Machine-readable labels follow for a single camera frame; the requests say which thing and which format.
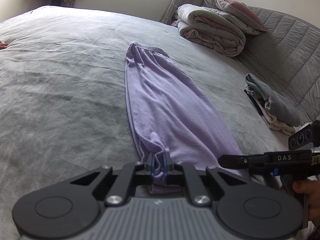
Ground purple pants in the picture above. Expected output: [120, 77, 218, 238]
[125, 42, 241, 194]

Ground person's right hand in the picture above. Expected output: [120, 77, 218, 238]
[292, 179, 320, 227]

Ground folded beige garment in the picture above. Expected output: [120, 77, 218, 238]
[244, 89, 296, 136]

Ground folded grey garment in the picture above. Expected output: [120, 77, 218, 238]
[245, 74, 300, 127]

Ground grey bed sheet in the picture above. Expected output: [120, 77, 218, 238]
[1, 6, 287, 239]

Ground grey quilted headboard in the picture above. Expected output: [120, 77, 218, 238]
[237, 7, 319, 123]

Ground rolled grey pink quilt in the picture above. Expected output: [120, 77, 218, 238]
[177, 4, 246, 57]

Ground grey pink pillow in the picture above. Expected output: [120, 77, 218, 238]
[203, 0, 266, 35]

